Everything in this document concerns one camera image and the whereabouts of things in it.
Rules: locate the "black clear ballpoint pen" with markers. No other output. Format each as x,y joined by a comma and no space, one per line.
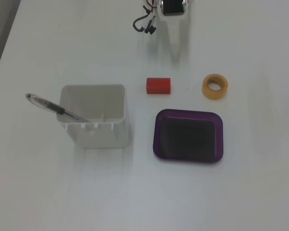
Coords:
45,104

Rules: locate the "white plastic box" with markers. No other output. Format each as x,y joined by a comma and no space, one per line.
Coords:
98,134

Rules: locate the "red ribbed cube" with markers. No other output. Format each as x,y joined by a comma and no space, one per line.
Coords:
158,85

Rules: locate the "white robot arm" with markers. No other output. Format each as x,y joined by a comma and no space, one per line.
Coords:
173,7

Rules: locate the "yellow masking tape roll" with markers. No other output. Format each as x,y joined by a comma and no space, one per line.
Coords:
215,93

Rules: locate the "purple metal tray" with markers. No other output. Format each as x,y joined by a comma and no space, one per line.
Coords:
187,137

